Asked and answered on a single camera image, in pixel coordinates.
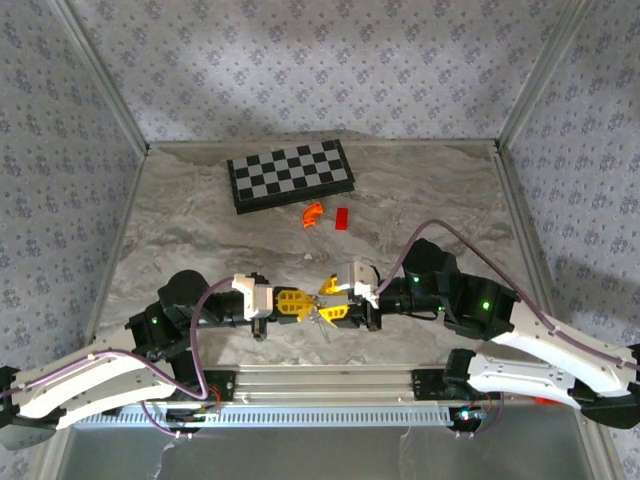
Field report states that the orange curved plastic piece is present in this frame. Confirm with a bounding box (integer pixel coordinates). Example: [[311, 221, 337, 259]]
[[301, 201, 325, 230]]

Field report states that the small controller board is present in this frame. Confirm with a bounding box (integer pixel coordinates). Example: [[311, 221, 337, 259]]
[[452, 407, 489, 426], [167, 407, 221, 426]]

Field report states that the black and grey chessboard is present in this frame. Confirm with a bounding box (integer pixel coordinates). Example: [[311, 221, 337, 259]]
[[226, 138, 357, 216]]

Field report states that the grey metal sheet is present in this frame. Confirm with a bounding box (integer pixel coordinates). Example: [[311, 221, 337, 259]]
[[54, 422, 609, 480]]

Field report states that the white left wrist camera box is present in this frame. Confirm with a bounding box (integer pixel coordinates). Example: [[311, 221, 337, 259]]
[[230, 272, 275, 321]]

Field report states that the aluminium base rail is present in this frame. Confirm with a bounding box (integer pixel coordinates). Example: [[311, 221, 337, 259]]
[[202, 364, 541, 407]]

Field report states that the grey slotted cable duct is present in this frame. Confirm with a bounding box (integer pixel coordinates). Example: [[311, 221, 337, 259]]
[[74, 402, 451, 429]]

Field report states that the aluminium side frame rail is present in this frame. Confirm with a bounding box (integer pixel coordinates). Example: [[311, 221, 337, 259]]
[[82, 147, 151, 346], [492, 147, 626, 480]]

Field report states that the aluminium back frame rail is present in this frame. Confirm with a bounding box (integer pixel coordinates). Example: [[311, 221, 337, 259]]
[[147, 134, 501, 151]]

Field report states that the aluminium corner frame post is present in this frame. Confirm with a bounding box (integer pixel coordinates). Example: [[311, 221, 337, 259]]
[[47, 0, 152, 154], [494, 0, 599, 151]]

